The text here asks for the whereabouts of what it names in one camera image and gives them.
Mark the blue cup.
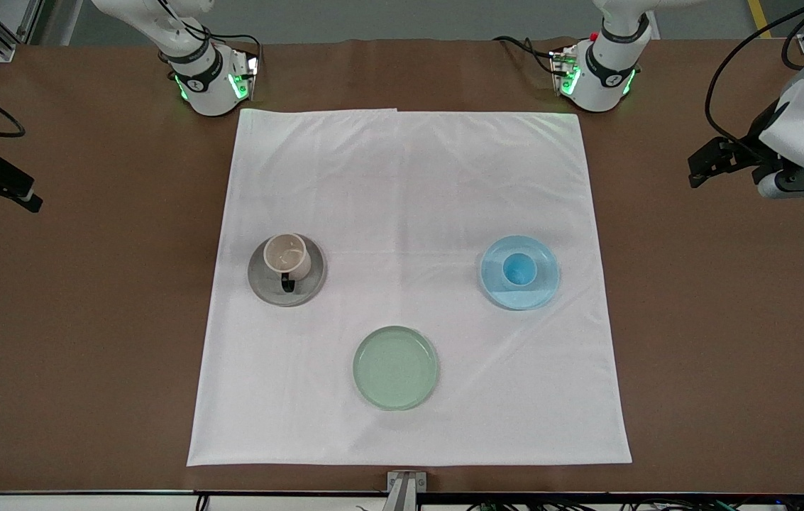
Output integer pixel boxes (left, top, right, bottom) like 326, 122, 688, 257
501, 252, 539, 289

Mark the white mug with black handle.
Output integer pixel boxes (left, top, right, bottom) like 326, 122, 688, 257
263, 233, 313, 293

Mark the blue plate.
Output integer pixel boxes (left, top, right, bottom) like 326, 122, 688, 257
480, 235, 561, 311

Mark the gray plate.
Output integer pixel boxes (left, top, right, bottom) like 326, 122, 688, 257
247, 233, 328, 307

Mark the green plate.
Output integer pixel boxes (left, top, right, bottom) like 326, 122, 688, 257
353, 326, 440, 412

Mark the white cloth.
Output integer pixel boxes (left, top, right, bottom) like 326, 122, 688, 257
187, 108, 633, 467

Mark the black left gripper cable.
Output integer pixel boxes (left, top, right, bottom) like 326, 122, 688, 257
705, 3, 804, 146

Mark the black left arm base cable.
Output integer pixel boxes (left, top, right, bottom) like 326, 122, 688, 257
492, 35, 567, 76

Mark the black arm base cable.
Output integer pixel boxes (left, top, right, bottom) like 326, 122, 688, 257
492, 35, 567, 76
182, 21, 262, 61

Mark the black right arm base cable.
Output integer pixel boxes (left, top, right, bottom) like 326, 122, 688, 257
182, 21, 262, 61

